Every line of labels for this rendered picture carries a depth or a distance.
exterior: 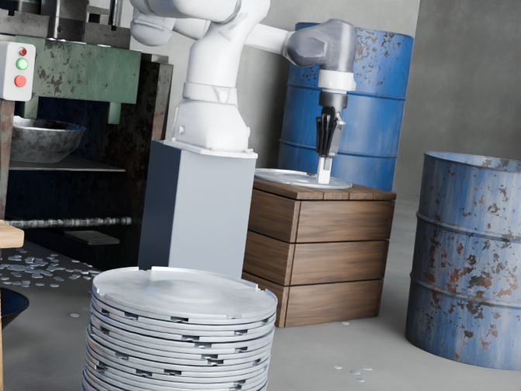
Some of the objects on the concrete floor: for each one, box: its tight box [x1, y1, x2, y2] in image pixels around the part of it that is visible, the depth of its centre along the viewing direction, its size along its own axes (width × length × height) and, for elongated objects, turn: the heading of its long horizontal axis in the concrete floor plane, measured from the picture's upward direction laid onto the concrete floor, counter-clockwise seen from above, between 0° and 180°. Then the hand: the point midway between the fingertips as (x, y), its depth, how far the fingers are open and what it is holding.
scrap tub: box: [405, 151, 521, 371], centre depth 245 cm, size 42×42×48 cm
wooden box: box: [241, 168, 396, 328], centre depth 266 cm, size 40×38×35 cm
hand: (323, 170), depth 249 cm, fingers closed
